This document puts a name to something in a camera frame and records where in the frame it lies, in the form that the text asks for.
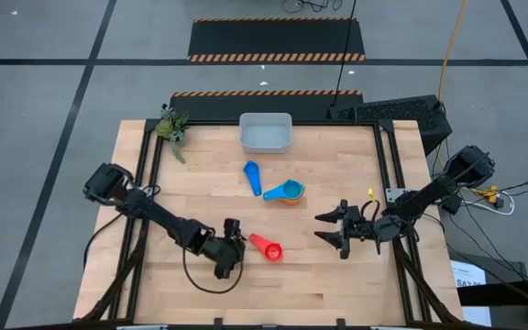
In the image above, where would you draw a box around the grey plastic basket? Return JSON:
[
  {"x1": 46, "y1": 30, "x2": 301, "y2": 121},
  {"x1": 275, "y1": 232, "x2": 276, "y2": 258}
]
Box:
[{"x1": 238, "y1": 112, "x2": 293, "y2": 155}]

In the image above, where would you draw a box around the large orange measuring cup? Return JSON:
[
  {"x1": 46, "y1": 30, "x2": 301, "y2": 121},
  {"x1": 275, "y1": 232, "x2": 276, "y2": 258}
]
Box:
[{"x1": 280, "y1": 185, "x2": 307, "y2": 206}]

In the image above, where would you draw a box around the potted succulent plant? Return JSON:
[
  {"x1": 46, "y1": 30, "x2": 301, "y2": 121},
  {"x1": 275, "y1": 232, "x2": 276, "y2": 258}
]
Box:
[{"x1": 155, "y1": 104, "x2": 191, "y2": 165}]

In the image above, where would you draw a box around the coiled black floor cable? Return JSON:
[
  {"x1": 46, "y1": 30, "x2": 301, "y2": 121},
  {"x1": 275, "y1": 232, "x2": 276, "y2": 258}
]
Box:
[{"x1": 280, "y1": 0, "x2": 344, "y2": 14}]

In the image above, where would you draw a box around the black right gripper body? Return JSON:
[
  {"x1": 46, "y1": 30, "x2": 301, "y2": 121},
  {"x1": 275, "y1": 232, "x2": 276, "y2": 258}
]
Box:
[{"x1": 336, "y1": 199, "x2": 382, "y2": 260}]

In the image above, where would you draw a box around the yellow hanging cable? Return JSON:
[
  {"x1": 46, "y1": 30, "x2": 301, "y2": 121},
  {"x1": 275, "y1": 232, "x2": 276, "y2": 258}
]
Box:
[{"x1": 437, "y1": 0, "x2": 469, "y2": 105}]

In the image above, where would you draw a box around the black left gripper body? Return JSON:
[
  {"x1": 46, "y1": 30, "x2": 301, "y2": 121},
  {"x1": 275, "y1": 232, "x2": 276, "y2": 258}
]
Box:
[{"x1": 206, "y1": 218, "x2": 247, "y2": 280}]

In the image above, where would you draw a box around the black hazard-striped floor mat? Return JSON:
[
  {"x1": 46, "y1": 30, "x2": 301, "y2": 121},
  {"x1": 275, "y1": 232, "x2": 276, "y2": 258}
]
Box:
[
  {"x1": 187, "y1": 16, "x2": 367, "y2": 63},
  {"x1": 170, "y1": 90, "x2": 365, "y2": 123}
]

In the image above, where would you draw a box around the red measuring cup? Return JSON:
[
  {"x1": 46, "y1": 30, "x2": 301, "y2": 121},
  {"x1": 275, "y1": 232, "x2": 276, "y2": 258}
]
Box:
[{"x1": 248, "y1": 233, "x2": 285, "y2": 263}]

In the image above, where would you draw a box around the white power strip yellow plug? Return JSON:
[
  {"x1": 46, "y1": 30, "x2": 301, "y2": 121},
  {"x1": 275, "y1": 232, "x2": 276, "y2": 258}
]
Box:
[{"x1": 472, "y1": 182, "x2": 516, "y2": 216}]

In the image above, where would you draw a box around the white paper sign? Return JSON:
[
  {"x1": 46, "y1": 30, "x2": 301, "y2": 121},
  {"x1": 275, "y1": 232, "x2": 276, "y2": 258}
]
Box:
[{"x1": 450, "y1": 259, "x2": 493, "y2": 327}]

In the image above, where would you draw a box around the black hanging cable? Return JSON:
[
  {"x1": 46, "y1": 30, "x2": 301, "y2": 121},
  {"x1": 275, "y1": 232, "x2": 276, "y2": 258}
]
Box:
[{"x1": 332, "y1": 0, "x2": 358, "y2": 107}]

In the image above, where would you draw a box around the black side table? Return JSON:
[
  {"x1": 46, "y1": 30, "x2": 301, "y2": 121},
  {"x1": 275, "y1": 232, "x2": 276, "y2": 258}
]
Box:
[{"x1": 446, "y1": 249, "x2": 528, "y2": 330}]

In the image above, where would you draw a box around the small blue measuring cup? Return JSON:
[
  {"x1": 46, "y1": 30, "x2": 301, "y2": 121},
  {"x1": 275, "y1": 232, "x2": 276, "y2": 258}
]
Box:
[{"x1": 243, "y1": 159, "x2": 264, "y2": 197}]

